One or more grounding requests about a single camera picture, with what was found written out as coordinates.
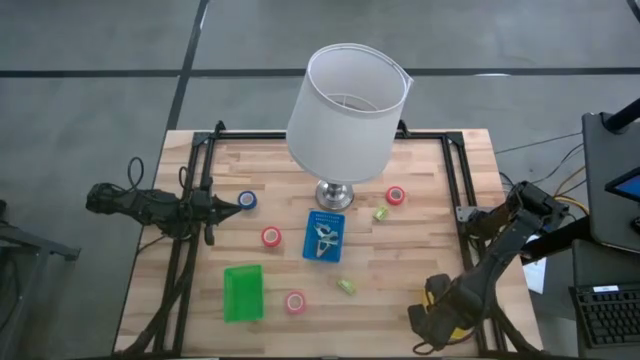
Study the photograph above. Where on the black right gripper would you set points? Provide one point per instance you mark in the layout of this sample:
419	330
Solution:
442	315

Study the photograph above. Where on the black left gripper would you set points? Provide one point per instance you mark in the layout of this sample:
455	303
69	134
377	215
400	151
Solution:
207	212

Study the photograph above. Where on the red tape roll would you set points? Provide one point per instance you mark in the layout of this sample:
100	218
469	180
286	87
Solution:
388	199
264	240

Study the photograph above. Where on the white staple remover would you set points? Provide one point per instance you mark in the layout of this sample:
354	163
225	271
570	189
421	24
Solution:
322	230

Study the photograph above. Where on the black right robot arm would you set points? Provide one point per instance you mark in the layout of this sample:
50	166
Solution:
505	245

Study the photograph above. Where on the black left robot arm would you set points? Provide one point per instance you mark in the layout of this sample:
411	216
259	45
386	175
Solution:
145	205

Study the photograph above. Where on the blue tape roll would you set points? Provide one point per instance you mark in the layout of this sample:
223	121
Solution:
239	204

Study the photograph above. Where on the pink tape roll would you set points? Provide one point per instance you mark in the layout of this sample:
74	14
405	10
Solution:
288	306

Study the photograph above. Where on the yellow plastic basket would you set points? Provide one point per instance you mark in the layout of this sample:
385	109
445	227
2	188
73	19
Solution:
459	334

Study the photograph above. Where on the green plastic basket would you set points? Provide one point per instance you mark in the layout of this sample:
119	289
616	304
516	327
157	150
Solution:
243	295

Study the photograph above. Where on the blue plastic basket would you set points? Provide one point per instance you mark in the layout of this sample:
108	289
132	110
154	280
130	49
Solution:
310	250

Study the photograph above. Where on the white paper sheet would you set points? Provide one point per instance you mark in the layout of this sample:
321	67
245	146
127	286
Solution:
535	275

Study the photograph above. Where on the white shade table lamp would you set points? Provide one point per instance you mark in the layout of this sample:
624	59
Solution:
345	125

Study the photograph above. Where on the black keyboard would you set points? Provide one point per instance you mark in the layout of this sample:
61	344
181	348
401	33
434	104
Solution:
607	315

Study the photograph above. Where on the black tablet blue screen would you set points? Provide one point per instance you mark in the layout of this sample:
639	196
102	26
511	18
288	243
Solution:
627	187

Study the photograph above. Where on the black aluminium table frame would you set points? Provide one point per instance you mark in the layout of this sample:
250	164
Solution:
250	135

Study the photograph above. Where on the grey metal bracket plate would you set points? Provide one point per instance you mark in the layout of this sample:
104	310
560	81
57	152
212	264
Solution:
467	213

